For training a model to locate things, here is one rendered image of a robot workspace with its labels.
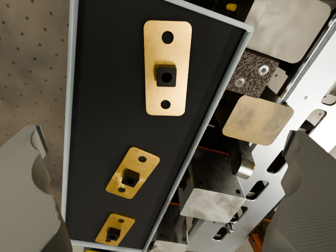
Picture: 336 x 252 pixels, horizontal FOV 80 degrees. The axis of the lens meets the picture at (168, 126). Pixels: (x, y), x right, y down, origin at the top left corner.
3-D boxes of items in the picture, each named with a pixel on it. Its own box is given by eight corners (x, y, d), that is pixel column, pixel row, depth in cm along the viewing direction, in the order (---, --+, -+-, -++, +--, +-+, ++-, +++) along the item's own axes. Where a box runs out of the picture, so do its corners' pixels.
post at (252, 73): (206, 42, 60) (259, 100, 26) (190, 36, 59) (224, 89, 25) (213, 24, 57) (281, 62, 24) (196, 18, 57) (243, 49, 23)
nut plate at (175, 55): (184, 114, 20) (184, 120, 19) (146, 113, 20) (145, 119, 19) (192, 21, 16) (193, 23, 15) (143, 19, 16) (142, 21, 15)
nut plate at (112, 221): (117, 245, 34) (115, 252, 33) (94, 239, 33) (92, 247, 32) (136, 218, 30) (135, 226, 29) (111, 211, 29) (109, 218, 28)
